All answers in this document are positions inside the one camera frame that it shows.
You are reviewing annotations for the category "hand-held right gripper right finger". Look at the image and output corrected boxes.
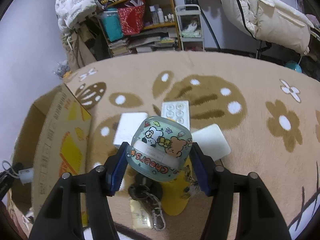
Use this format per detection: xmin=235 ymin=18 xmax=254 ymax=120
xmin=190 ymin=142 xmax=292 ymax=240

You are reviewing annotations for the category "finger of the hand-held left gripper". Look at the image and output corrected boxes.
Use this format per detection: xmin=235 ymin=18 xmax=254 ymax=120
xmin=0 ymin=163 xmax=23 ymax=180

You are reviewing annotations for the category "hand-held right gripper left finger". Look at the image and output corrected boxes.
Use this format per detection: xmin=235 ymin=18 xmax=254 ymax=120
xmin=29 ymin=141 xmax=130 ymax=240

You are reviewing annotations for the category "light blue device with strap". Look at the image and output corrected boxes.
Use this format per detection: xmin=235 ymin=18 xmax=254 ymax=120
xmin=2 ymin=160 xmax=34 ymax=183

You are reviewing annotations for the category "white square pad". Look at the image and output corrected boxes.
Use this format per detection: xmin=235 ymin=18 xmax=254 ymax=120
xmin=191 ymin=124 xmax=231 ymax=160

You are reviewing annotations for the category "black key bunch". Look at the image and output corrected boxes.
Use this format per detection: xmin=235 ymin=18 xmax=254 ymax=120
xmin=128 ymin=175 xmax=167 ymax=231

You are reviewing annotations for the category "yellow soft case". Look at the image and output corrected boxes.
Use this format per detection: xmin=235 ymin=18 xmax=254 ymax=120
xmin=160 ymin=159 xmax=200 ymax=217

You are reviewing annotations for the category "cardboard box with yellow print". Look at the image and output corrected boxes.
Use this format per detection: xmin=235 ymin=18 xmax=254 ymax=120
xmin=7 ymin=84 xmax=92 ymax=227

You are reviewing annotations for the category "bear print earphone case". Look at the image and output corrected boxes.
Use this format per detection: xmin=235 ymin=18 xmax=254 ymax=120
xmin=125 ymin=116 xmax=193 ymax=181

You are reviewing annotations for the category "gold card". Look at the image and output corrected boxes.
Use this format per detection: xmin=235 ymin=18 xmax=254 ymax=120
xmin=129 ymin=197 xmax=153 ymax=229

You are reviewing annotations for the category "white remote control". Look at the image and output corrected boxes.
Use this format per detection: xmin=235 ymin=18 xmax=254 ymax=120
xmin=160 ymin=100 xmax=190 ymax=130

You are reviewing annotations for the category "white charger plug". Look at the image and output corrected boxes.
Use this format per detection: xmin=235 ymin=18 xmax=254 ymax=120
xmin=112 ymin=112 xmax=149 ymax=148

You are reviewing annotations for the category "beige flower print blanket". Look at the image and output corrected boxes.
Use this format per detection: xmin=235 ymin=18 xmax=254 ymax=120
xmin=7 ymin=51 xmax=320 ymax=240

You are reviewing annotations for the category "patterned plastic bag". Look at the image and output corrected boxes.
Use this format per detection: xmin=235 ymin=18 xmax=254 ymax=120
xmin=54 ymin=62 xmax=73 ymax=79

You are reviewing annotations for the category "beige coat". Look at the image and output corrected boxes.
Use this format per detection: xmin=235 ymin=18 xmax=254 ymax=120
xmin=60 ymin=27 xmax=98 ymax=72

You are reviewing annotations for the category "stack of books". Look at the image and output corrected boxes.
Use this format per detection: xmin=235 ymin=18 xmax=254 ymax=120
xmin=107 ymin=27 xmax=179 ymax=57

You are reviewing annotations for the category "pale green packet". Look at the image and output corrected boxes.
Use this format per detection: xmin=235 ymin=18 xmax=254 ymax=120
xmin=181 ymin=21 xmax=202 ymax=38

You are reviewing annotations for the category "teal round object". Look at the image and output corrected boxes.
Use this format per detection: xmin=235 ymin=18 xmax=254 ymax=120
xmin=285 ymin=60 xmax=303 ymax=73

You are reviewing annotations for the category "teal storage box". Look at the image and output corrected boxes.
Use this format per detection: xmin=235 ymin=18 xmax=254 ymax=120
xmin=100 ymin=9 xmax=124 ymax=42

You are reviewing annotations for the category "white trolley cart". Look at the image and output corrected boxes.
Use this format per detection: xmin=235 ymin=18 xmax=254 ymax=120
xmin=175 ymin=4 xmax=205 ymax=52

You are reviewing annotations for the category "black pole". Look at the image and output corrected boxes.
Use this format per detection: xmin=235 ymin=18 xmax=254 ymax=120
xmin=180 ymin=0 xmax=222 ymax=49

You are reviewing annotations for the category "red patterned bag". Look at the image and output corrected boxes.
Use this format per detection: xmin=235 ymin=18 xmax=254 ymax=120
xmin=117 ymin=4 xmax=145 ymax=36

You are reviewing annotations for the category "wooden shelf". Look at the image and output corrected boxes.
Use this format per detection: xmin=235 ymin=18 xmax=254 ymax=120
xmin=96 ymin=0 xmax=182 ymax=55

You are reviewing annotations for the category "cream padded chair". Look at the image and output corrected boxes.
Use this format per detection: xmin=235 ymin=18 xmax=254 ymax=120
xmin=216 ymin=0 xmax=314 ymax=55

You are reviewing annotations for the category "white puffer jacket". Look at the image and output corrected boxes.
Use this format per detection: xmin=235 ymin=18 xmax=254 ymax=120
xmin=54 ymin=0 xmax=98 ymax=34

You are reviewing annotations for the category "wooden desk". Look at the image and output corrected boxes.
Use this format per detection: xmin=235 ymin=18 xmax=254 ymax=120
xmin=307 ymin=27 xmax=320 ymax=60

